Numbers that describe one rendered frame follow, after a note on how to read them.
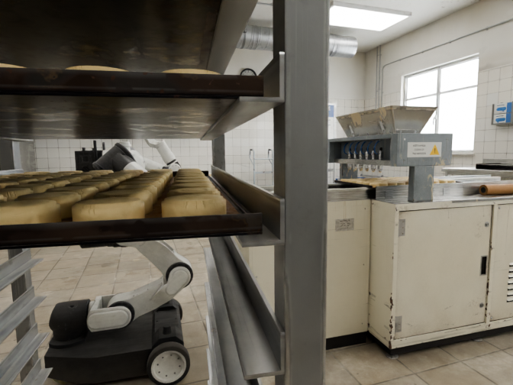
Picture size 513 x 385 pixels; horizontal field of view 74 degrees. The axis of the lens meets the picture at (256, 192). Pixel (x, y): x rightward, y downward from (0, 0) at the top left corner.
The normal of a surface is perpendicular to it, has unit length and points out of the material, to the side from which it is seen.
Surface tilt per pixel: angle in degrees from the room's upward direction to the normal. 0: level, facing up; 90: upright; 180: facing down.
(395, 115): 110
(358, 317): 90
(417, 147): 90
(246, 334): 0
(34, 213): 90
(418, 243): 90
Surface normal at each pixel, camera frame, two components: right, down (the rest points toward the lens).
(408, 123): 0.26, 0.44
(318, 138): 0.20, 0.11
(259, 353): -0.01, -0.99
